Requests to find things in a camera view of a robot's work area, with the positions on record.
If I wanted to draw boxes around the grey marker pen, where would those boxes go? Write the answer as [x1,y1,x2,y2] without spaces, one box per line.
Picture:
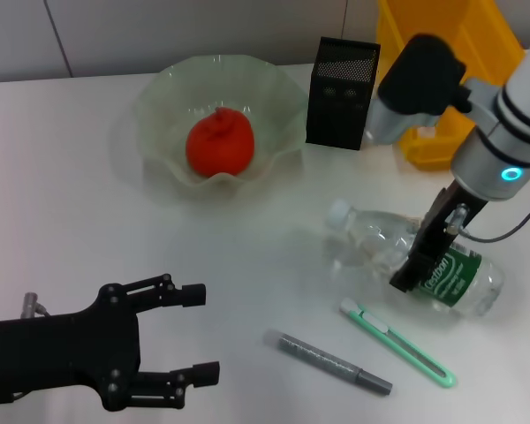
[262,327,393,397]

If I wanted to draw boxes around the red soft tomato toy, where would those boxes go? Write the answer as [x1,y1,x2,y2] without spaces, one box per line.
[185,106,255,178]

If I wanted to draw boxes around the silver left wrist socket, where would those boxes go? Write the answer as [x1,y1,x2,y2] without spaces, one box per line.
[22,291,54,318]

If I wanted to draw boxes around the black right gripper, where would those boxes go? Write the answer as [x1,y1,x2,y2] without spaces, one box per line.
[389,179,490,293]

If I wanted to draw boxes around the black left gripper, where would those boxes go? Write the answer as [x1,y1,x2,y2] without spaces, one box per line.
[0,273,221,413]

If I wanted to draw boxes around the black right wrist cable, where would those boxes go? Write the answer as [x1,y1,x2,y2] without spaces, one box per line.
[443,189,530,243]

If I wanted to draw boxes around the yellow plastic bin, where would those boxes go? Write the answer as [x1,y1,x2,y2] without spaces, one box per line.
[375,0,526,171]

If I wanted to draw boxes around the green utility knife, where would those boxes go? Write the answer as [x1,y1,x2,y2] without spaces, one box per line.
[339,298,459,390]

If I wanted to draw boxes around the black mesh pen holder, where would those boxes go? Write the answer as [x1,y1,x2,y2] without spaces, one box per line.
[304,36,382,152]

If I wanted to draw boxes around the green glass fruit plate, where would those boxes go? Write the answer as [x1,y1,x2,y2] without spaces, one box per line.
[134,53,309,200]

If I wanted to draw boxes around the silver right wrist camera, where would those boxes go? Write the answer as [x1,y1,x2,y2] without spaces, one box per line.
[364,34,500,146]

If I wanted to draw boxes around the clear green-label water bottle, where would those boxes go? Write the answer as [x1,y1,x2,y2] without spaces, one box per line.
[326,198,505,317]

